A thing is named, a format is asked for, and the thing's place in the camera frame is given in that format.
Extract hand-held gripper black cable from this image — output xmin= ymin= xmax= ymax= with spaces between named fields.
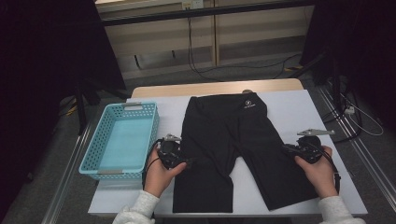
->
xmin=142 ymin=139 xmax=164 ymax=190
xmin=314 ymin=144 xmax=341 ymax=194

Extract beige wooden cabinet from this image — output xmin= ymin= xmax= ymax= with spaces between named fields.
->
xmin=94 ymin=0 xmax=316 ymax=80

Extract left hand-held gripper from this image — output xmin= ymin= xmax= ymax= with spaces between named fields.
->
xmin=157 ymin=133 xmax=188 ymax=171

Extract metal floor rail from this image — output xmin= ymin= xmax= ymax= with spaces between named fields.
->
xmin=41 ymin=124 xmax=92 ymax=224
xmin=317 ymin=85 xmax=396 ymax=203

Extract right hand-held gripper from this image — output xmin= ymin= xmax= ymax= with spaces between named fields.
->
xmin=290 ymin=129 xmax=336 ymax=165

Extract light blue plastic basket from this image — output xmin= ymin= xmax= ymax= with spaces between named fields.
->
xmin=78 ymin=102 xmax=161 ymax=181

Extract black horizontal bar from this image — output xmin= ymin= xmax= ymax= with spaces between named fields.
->
xmin=101 ymin=0 xmax=316 ymax=27

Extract person's left hand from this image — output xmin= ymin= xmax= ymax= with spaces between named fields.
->
xmin=143 ymin=147 xmax=188 ymax=199

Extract black shorts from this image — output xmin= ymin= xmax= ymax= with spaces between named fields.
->
xmin=172 ymin=92 xmax=320 ymax=214

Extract long black hanging cable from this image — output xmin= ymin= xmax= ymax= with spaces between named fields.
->
xmin=186 ymin=17 xmax=303 ymax=82

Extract white cable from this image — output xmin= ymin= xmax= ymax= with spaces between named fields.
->
xmin=339 ymin=92 xmax=385 ymax=137

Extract left hand-held gripper black cable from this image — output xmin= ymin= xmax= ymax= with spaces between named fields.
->
xmin=142 ymin=139 xmax=164 ymax=190

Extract person's right hand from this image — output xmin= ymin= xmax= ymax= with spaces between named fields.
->
xmin=294 ymin=146 xmax=339 ymax=200

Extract right hand-held gripper black cable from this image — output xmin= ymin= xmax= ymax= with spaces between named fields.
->
xmin=314 ymin=144 xmax=341 ymax=194

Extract white wall socket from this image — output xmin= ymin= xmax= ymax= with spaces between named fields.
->
xmin=181 ymin=0 xmax=205 ymax=9

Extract black floor cables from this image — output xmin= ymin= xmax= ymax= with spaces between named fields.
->
xmin=321 ymin=90 xmax=363 ymax=144

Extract black stand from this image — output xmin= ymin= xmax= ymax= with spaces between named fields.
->
xmin=73 ymin=78 xmax=132 ymax=136
xmin=288 ymin=50 xmax=344 ymax=106

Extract black curtain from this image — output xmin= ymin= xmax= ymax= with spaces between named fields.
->
xmin=0 ymin=0 xmax=127 ymax=213
xmin=300 ymin=0 xmax=396 ymax=132

